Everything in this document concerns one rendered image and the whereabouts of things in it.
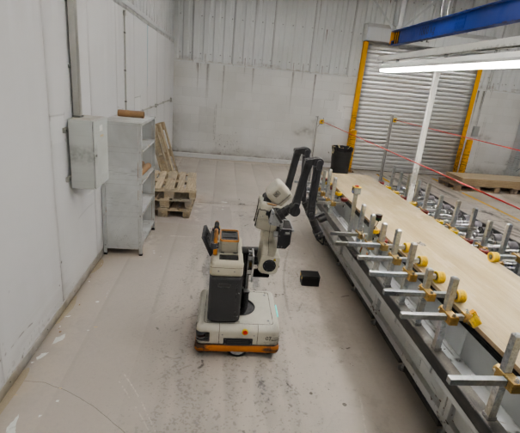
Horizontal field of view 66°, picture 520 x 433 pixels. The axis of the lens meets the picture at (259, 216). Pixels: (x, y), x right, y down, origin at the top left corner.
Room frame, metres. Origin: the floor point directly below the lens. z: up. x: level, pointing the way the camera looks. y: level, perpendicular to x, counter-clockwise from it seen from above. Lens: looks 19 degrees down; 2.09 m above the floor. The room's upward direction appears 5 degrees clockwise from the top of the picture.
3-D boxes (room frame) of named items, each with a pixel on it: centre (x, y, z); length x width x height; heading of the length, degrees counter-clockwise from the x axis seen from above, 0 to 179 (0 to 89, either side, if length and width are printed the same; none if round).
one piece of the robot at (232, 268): (2.92, 0.20, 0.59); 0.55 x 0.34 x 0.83; 6
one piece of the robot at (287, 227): (2.96, -0.18, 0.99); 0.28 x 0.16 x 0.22; 6
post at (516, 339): (1.50, -1.16, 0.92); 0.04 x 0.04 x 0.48; 6
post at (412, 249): (2.49, -1.05, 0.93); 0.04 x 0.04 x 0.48; 6
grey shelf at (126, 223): (4.72, 1.62, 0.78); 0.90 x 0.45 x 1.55; 6
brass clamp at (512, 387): (1.47, -1.16, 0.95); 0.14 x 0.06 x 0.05; 6
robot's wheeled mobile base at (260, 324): (2.93, 0.11, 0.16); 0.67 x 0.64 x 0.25; 96
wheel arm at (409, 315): (1.94, -1.00, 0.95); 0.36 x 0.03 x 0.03; 96
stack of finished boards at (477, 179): (10.15, -5.99, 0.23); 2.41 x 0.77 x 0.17; 98
